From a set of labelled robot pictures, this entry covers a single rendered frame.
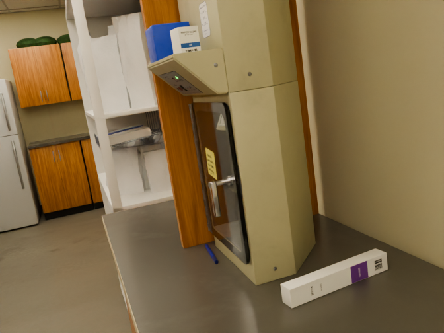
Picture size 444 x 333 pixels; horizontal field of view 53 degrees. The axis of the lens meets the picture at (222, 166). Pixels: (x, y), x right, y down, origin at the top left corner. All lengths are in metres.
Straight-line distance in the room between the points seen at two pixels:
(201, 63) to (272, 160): 0.28
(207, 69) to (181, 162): 0.45
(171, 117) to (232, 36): 0.42
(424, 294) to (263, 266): 0.36
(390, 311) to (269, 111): 0.50
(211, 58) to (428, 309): 0.68
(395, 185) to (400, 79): 0.28
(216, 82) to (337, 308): 0.55
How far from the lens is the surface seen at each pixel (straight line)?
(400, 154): 1.25
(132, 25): 2.29
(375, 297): 1.06
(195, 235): 1.44
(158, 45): 1.20
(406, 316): 1.00
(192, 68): 1.00
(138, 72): 2.27
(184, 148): 1.38
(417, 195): 1.23
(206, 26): 1.12
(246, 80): 1.04
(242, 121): 1.03
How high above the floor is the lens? 1.45
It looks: 11 degrees down
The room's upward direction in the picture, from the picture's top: 8 degrees counter-clockwise
